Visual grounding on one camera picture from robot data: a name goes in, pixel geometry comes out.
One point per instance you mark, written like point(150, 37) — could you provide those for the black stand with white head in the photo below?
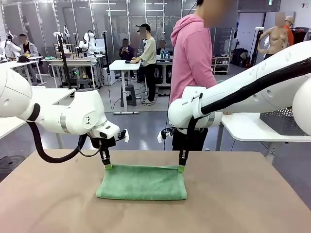
point(260, 28)

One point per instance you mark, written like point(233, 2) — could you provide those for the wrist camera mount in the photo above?
point(126, 137)
point(159, 137)

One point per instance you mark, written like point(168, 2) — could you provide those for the mannequin in orange shirt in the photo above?
point(289, 34)

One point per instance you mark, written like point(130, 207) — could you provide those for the person in beige shirt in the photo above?
point(148, 52)

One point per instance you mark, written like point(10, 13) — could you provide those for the white lab workbench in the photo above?
point(73, 62)

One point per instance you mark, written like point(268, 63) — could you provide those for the white standing desk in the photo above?
point(121, 65)

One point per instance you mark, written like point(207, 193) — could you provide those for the white lab table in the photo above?
point(14, 63)

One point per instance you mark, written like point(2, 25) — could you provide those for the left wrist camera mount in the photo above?
point(126, 137)

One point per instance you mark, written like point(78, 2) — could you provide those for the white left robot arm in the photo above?
point(80, 111)

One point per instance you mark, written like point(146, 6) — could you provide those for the seated person in black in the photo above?
point(162, 49)

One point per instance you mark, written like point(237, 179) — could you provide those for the grey step stool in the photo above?
point(85, 83)
point(131, 94)

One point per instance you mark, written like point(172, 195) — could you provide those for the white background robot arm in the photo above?
point(8, 46)
point(87, 38)

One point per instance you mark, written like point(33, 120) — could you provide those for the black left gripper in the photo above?
point(103, 142)

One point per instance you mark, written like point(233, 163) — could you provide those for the seated person in dark jacket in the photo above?
point(126, 52)

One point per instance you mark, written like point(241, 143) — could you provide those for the black round base plate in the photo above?
point(11, 167)

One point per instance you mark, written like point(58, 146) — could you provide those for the teal cloth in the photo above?
point(49, 58)

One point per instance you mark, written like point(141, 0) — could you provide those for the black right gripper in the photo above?
point(185, 142)

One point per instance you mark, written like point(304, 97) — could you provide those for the clothes rack with dark garments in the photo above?
point(301, 36)

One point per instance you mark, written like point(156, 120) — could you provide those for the seated person in grey jacket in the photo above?
point(30, 49)

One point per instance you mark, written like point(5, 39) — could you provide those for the person's right forearm pink sleeve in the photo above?
point(210, 80)

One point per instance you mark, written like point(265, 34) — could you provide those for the grey lattice basket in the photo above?
point(279, 122)

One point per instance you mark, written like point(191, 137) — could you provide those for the green towel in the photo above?
point(141, 184)

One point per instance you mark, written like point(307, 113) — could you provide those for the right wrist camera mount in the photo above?
point(159, 137)

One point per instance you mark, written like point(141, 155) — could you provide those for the beige torso mannequin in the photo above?
point(274, 41)

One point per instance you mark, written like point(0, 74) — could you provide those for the pile of black bags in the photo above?
point(239, 58)

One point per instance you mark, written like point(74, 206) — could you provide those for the black pole stand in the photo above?
point(106, 53)

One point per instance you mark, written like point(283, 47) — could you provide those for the white shoe rack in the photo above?
point(221, 65)

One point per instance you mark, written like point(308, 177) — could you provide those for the black tripod stand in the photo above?
point(63, 58)

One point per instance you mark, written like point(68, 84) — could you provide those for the person's right hand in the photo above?
point(227, 112)

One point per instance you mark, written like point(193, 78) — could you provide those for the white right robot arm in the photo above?
point(272, 99)

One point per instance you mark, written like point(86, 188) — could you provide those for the white cabinet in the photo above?
point(110, 76)

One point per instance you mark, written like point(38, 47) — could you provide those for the person in pink hoodie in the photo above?
point(189, 60)

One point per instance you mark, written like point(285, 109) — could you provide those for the black cap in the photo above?
point(23, 59)

